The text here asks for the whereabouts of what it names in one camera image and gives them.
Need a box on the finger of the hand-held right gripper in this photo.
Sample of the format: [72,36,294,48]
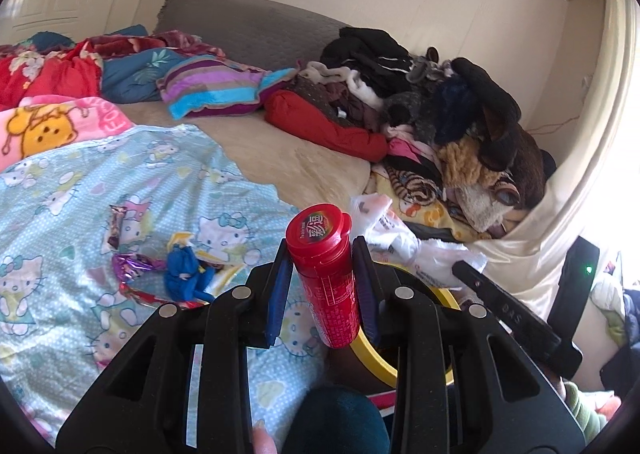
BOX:
[452,260,584,379]

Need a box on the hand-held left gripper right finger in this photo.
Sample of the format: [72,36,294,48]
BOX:
[352,236,587,454]

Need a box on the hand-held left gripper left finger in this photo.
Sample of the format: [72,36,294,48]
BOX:
[55,254,295,454]

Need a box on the red plastic tube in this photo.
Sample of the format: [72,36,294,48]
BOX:
[284,202,362,349]

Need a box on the yellow-rimmed black trash bin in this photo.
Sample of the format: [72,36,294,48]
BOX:
[327,261,462,385]

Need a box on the brown foil snack wrapper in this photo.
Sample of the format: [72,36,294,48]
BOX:
[106,203,127,253]

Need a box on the person's right forearm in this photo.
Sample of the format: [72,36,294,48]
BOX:
[564,380,622,441]

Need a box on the person's left hand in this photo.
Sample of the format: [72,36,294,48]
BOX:
[251,420,279,454]

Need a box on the white printed packet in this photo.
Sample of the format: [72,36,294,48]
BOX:
[377,213,421,263]

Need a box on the cream satin curtain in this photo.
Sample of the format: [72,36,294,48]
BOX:
[470,0,640,307]

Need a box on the blue crumpled plastic bag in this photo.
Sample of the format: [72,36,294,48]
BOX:
[164,243,217,303]

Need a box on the tiger-striped cloth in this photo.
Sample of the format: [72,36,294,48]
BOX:
[387,166,447,206]

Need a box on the red snack wrapper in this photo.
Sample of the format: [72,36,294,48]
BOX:
[119,282,212,311]

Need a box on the dark teal cloth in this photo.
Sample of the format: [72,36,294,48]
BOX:
[294,386,391,454]

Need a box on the red pillow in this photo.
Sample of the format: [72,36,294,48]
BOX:
[263,89,390,163]

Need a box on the pile of clothes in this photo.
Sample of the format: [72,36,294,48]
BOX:
[294,26,557,241]

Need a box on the light blue cartoon cat sheet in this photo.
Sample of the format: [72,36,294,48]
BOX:
[0,123,332,451]

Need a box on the striped pillow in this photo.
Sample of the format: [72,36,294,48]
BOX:
[156,53,299,121]

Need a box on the black jacket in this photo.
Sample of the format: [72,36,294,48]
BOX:
[319,26,417,86]

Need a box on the blue leaf-print quilt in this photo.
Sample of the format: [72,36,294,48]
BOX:
[99,46,202,103]

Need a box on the pink cartoon bear blanket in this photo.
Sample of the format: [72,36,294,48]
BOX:
[0,96,137,173]

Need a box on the grey headboard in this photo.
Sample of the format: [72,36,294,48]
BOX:
[152,0,352,73]

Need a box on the dark red floral blanket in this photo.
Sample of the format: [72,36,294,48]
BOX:
[84,31,227,61]

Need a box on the red floral quilt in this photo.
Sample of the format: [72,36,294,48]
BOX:
[0,41,104,108]

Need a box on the teal blue blanket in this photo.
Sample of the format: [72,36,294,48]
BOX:
[24,23,149,53]

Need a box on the thin wall cable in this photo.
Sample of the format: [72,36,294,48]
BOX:
[529,98,587,133]

